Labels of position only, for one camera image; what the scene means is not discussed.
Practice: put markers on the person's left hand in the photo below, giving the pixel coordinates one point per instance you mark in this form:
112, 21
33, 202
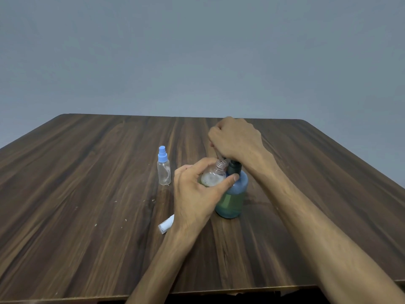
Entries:
193, 201

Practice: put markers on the person's right hand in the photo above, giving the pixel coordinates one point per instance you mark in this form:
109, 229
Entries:
240, 139

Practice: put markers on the clear small bottle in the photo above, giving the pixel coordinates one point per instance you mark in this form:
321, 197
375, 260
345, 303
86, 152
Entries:
212, 175

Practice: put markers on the white spray cap with tube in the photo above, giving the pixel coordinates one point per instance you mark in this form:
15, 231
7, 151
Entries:
166, 224

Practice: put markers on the blue green pump bottle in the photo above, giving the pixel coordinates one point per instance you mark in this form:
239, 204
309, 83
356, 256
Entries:
232, 199

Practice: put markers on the blue-capped small spray bottle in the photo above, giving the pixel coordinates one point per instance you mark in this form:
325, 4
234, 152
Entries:
164, 172

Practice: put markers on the person's right forearm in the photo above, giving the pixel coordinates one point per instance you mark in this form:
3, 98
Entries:
326, 227

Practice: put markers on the person's left forearm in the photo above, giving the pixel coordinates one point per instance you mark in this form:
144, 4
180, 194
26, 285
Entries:
156, 265

